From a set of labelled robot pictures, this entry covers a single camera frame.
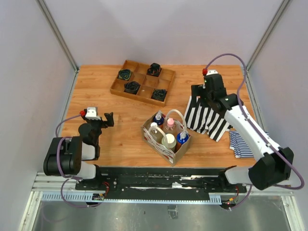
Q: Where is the black white striped cloth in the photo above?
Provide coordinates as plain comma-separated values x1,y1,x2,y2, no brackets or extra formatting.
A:
184,96,232,142

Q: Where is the dark rolled sock centre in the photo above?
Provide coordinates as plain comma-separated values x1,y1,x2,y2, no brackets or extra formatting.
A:
124,81,141,95

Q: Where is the dark rolled sock green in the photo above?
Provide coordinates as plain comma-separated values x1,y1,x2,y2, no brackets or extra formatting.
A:
117,69,132,81

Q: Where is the large cream lid bottle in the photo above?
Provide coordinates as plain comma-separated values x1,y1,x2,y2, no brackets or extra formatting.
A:
161,134,177,152

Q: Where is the dark rolled sock orange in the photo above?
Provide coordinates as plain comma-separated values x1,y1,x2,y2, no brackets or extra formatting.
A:
147,63,162,77

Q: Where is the blue white striped cloth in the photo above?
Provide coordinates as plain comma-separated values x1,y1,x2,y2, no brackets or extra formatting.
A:
228,129,270,159

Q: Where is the pink cap bottle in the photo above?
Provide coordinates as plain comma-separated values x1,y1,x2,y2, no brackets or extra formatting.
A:
164,118,175,132

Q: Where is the watermelon print canvas bag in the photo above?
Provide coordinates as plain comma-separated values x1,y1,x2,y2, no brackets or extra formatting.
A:
141,109,192,166

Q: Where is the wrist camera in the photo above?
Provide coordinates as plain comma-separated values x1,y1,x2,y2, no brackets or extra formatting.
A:
85,107,101,120
206,70,218,76

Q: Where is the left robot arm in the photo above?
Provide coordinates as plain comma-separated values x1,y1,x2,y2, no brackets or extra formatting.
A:
43,107,114,181

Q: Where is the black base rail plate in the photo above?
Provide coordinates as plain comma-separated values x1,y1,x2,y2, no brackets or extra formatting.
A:
75,167,247,201

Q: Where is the dark rolled sock right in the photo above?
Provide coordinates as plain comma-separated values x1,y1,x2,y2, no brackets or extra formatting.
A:
151,89,167,102

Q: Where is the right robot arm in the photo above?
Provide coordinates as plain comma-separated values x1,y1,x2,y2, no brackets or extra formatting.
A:
191,72,294,190

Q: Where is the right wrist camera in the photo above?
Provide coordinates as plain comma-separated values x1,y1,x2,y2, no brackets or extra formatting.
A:
206,70,218,76

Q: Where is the wooden compartment tray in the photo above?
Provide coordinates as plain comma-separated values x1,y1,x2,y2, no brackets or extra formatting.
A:
110,60,175,107

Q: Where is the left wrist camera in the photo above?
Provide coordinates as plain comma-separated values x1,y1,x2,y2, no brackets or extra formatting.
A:
85,107,101,120

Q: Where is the blue spray bottle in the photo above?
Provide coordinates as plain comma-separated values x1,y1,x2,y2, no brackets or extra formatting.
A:
176,131,189,150

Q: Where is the white cap clear bottle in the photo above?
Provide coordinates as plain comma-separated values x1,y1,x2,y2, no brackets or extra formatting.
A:
149,129,163,143

